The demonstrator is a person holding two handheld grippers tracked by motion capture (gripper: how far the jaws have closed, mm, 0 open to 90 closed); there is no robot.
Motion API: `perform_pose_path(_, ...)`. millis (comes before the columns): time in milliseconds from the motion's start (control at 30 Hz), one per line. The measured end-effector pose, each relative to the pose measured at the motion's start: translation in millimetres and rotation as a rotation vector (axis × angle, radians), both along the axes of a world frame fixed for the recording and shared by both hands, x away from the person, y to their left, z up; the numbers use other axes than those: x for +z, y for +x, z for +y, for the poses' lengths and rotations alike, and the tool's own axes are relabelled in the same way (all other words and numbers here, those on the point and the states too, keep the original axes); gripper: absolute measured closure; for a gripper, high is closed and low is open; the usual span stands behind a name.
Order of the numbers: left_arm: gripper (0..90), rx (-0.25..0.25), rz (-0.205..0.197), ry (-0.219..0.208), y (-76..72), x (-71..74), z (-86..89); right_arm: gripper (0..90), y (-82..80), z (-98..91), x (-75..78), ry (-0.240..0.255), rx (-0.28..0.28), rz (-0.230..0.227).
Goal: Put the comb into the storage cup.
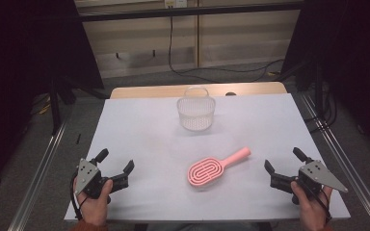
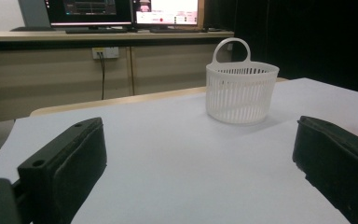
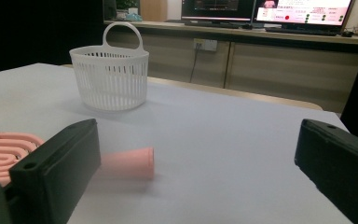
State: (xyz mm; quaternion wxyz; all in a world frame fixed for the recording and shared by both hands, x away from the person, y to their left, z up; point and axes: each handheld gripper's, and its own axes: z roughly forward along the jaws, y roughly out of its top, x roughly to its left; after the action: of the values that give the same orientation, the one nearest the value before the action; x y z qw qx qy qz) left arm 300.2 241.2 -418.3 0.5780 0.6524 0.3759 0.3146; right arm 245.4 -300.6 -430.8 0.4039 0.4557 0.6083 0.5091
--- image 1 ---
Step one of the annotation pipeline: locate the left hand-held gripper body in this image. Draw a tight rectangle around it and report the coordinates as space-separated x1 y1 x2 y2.
74 157 130 205

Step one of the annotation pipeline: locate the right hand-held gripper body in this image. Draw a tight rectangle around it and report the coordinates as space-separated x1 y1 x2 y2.
269 159 349 205

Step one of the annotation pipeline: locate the pink hairbrush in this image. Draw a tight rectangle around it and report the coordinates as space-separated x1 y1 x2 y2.
187 146 251 188

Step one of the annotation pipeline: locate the translucent white plastic basket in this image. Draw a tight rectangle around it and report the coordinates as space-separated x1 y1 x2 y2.
176 85 217 132

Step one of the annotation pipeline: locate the person's left hand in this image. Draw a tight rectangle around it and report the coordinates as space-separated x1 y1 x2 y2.
72 177 115 227

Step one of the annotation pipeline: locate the person's right hand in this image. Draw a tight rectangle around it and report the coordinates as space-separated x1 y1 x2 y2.
290 180 333 231

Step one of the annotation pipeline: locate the white table cover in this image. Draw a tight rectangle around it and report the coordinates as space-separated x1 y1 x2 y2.
64 92 352 223

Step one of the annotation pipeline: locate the black metal stand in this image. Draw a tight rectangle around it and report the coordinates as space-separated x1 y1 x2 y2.
313 62 325 118
48 75 77 137

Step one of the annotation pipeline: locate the yellow tool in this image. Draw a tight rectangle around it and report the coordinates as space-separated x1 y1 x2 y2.
38 101 52 116

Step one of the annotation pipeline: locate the black curtain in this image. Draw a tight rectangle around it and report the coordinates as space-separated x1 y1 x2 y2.
0 0 105 193
280 0 370 160

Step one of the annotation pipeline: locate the black horizontal bar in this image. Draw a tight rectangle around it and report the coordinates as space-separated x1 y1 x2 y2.
76 1 304 23

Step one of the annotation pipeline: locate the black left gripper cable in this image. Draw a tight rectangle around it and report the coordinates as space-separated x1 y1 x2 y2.
69 172 90 221

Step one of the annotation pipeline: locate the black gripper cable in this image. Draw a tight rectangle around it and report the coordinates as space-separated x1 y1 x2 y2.
303 182 333 224
69 172 90 221

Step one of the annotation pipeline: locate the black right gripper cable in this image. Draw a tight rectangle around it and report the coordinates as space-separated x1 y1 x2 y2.
303 182 333 224

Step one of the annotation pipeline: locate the aluminium floor rail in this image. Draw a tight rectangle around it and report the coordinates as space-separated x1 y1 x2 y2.
7 118 70 231
300 91 370 231

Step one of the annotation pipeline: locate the bundle of black cables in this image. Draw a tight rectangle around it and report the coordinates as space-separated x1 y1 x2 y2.
303 81 339 133

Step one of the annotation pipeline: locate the black floor cable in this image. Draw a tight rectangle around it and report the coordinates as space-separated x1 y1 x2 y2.
168 14 286 83

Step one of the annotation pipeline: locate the white wall socket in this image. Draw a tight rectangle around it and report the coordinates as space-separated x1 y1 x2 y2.
164 0 188 10

